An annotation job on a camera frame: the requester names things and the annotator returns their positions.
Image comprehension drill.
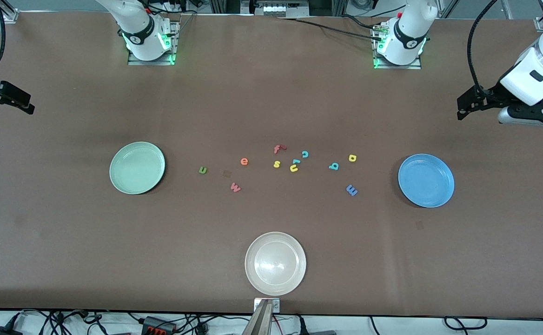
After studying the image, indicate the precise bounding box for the black table cable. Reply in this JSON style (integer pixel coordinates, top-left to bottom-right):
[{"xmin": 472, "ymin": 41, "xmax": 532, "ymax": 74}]
[
  {"xmin": 341, "ymin": 14, "xmax": 384, "ymax": 30},
  {"xmin": 276, "ymin": 17, "xmax": 380, "ymax": 40}
]

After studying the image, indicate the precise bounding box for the black power strip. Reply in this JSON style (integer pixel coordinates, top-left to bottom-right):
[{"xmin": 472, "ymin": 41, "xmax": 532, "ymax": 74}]
[{"xmin": 141, "ymin": 316, "xmax": 177, "ymax": 334}]

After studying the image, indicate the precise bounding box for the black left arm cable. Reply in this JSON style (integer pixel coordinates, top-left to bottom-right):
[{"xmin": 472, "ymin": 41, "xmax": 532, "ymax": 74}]
[{"xmin": 468, "ymin": 0, "xmax": 501, "ymax": 94}]

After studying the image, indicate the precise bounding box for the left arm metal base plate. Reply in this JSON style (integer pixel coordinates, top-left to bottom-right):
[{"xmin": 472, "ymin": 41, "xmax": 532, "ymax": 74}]
[{"xmin": 373, "ymin": 56, "xmax": 422, "ymax": 70}]

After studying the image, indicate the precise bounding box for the blue plate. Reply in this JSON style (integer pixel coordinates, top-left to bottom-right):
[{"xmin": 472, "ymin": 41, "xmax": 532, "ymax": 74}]
[{"xmin": 398, "ymin": 154, "xmax": 455, "ymax": 208}]

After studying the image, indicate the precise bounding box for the grey control box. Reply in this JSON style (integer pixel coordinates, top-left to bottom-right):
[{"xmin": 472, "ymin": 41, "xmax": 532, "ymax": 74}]
[{"xmin": 241, "ymin": 0, "xmax": 310, "ymax": 18}]

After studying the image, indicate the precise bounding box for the black floor cable loop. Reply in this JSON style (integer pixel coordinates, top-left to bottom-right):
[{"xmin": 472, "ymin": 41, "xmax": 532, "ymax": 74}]
[{"xmin": 444, "ymin": 316, "xmax": 488, "ymax": 332}]

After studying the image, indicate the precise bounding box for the green plate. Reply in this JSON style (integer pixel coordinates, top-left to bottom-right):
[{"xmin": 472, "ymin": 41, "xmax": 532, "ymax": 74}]
[{"xmin": 109, "ymin": 141, "xmax": 166, "ymax": 195}]

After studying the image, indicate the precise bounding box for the beige plate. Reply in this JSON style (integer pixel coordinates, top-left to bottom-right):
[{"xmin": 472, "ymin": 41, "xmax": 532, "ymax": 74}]
[{"xmin": 245, "ymin": 232, "xmax": 307, "ymax": 296}]

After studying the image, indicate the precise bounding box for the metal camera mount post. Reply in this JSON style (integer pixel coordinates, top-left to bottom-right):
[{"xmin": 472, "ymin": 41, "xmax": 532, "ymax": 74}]
[{"xmin": 243, "ymin": 298, "xmax": 280, "ymax": 335}]

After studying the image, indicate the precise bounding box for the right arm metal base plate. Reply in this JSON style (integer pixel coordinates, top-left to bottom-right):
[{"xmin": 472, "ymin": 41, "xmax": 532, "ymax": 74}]
[{"xmin": 127, "ymin": 47, "xmax": 175, "ymax": 66}]

